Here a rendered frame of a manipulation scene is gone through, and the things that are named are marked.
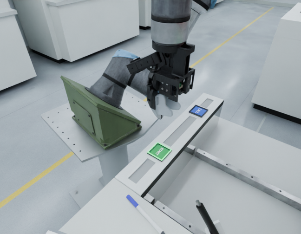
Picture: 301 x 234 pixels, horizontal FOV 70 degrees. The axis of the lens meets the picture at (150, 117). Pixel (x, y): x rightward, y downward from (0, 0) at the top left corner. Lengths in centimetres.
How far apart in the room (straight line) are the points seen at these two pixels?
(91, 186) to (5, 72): 193
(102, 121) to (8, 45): 242
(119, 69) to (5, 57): 233
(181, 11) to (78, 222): 49
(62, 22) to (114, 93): 257
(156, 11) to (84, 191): 152
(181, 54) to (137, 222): 38
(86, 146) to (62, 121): 22
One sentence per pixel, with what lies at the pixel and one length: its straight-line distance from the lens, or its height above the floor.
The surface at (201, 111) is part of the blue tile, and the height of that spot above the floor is 96.
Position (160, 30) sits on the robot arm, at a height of 134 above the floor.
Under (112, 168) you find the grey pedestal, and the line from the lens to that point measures 118.
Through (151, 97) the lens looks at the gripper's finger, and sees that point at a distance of 49.
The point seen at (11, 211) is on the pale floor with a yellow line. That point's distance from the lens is 191.
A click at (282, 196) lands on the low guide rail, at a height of 84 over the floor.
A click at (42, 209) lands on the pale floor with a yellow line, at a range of 182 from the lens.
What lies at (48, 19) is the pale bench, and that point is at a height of 67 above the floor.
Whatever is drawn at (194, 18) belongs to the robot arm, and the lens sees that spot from 88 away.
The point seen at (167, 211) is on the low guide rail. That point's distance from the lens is 69.
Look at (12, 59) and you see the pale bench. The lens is 316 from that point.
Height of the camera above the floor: 146
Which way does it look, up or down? 39 degrees down
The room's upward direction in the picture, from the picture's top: straight up
